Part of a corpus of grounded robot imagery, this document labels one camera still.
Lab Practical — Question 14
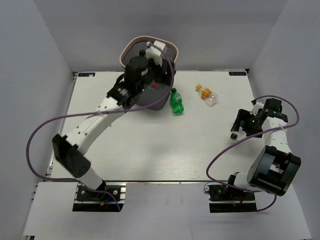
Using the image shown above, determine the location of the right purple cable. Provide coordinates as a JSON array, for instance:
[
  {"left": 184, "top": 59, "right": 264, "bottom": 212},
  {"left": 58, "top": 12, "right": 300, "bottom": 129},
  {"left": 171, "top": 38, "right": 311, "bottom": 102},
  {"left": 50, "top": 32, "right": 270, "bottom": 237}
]
[{"left": 206, "top": 94, "right": 300, "bottom": 212}]

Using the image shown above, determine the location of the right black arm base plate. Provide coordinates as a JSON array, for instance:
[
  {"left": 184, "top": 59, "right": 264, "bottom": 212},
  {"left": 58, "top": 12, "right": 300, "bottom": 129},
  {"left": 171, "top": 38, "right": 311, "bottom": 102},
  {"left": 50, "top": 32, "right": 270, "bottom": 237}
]
[{"left": 203, "top": 182, "right": 257, "bottom": 214}]

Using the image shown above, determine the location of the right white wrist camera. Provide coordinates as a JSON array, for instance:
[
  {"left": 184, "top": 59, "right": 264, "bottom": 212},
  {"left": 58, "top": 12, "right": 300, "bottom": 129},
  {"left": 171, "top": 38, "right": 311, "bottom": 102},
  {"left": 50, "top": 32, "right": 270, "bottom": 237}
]
[{"left": 250, "top": 99, "right": 264, "bottom": 116}]

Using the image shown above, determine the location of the red label cola bottle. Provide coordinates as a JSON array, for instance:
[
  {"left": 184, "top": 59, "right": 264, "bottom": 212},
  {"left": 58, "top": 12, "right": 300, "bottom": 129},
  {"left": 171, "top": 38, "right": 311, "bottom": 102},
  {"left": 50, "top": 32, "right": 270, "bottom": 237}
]
[{"left": 148, "top": 82, "right": 160, "bottom": 91}]

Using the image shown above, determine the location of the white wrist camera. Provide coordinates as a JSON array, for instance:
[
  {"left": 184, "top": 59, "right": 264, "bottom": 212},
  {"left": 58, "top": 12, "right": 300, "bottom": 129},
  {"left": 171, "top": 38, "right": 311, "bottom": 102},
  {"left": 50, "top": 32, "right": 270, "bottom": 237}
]
[
  {"left": 250, "top": 99, "right": 264, "bottom": 116},
  {"left": 145, "top": 40, "right": 167, "bottom": 67}
]

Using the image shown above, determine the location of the orange cap juice bottle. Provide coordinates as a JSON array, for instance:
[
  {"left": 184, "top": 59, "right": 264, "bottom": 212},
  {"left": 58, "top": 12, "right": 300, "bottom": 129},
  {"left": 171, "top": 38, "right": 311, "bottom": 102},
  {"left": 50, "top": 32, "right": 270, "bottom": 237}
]
[{"left": 195, "top": 84, "right": 219, "bottom": 107}]

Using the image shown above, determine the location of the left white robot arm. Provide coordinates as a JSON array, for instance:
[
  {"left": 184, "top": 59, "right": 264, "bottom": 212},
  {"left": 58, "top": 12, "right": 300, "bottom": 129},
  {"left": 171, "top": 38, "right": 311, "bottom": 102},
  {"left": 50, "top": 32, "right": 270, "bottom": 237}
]
[{"left": 52, "top": 55, "right": 168, "bottom": 200}]

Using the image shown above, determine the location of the grey mesh waste bin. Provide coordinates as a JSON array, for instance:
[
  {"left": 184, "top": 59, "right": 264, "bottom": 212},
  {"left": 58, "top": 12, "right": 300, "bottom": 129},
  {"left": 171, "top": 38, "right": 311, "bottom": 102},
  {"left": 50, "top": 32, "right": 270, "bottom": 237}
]
[{"left": 119, "top": 35, "right": 179, "bottom": 111}]

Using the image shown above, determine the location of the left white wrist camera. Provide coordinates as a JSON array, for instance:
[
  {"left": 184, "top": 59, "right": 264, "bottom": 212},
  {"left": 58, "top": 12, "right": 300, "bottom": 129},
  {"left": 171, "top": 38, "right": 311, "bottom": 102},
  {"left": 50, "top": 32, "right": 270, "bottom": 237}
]
[{"left": 145, "top": 40, "right": 167, "bottom": 67}]

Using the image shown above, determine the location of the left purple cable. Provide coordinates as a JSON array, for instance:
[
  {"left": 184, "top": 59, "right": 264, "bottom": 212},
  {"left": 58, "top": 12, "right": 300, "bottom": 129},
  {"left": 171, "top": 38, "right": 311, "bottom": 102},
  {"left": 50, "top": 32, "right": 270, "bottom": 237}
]
[{"left": 26, "top": 41, "right": 176, "bottom": 212}]

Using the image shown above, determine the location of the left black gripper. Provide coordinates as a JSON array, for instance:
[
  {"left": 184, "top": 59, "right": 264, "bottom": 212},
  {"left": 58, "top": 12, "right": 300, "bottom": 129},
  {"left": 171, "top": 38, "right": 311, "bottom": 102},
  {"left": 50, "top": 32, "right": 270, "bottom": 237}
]
[{"left": 137, "top": 50, "right": 176, "bottom": 94}]

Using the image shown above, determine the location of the green soda bottle upper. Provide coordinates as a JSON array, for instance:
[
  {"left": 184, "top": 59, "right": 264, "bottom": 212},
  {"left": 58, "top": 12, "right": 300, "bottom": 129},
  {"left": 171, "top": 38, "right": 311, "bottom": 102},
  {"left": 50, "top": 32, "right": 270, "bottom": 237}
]
[{"left": 170, "top": 88, "right": 184, "bottom": 115}]

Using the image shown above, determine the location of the black label black cap bottle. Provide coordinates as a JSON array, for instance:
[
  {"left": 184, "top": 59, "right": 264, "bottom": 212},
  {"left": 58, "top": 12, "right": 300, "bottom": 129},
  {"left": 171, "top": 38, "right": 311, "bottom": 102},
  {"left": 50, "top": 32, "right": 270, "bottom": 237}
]
[{"left": 230, "top": 129, "right": 246, "bottom": 140}]

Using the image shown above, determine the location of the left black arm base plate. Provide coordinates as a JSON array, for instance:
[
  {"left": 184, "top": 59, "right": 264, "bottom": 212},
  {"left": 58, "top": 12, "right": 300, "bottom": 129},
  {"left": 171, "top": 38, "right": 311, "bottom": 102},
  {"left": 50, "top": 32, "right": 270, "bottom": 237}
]
[{"left": 72, "top": 182, "right": 126, "bottom": 213}]

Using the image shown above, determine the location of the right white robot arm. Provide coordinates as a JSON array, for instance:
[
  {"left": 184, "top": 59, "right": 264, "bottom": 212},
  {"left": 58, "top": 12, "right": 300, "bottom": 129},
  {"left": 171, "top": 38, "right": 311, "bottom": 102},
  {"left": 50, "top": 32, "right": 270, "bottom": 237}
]
[{"left": 225, "top": 98, "right": 301, "bottom": 200}]

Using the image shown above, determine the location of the purple cable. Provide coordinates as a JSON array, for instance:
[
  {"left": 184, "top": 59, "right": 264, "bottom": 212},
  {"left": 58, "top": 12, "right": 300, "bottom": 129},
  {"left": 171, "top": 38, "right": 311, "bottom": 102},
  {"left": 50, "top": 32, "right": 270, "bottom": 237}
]
[
  {"left": 206, "top": 94, "right": 300, "bottom": 212},
  {"left": 26, "top": 41, "right": 176, "bottom": 212}
]

